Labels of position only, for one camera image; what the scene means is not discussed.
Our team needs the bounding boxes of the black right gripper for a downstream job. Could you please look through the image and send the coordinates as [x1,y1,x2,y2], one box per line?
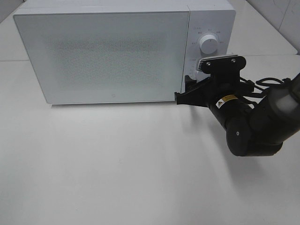
[174,72,254,117]

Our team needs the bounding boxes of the white microwave knob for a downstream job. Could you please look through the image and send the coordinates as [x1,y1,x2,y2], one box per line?
[193,71,210,83]
[199,33,218,54]

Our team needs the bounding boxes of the white microwave door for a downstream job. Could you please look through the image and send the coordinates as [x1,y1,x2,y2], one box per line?
[14,12,189,105]

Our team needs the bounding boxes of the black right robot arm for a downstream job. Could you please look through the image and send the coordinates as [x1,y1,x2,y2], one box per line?
[174,71,300,157]

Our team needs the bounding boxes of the white microwave oven body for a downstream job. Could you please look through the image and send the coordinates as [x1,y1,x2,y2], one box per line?
[13,0,236,92]

